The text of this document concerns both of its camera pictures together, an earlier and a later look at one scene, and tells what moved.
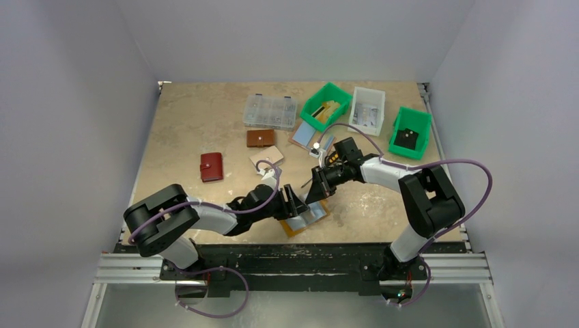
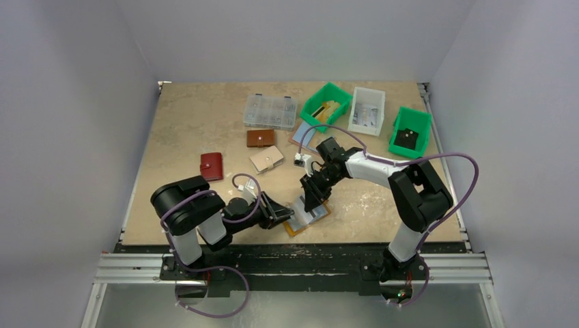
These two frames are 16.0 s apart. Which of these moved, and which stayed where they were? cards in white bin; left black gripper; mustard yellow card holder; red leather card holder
Moved: left black gripper
Stayed: red leather card holder; cards in white bin; mustard yellow card holder
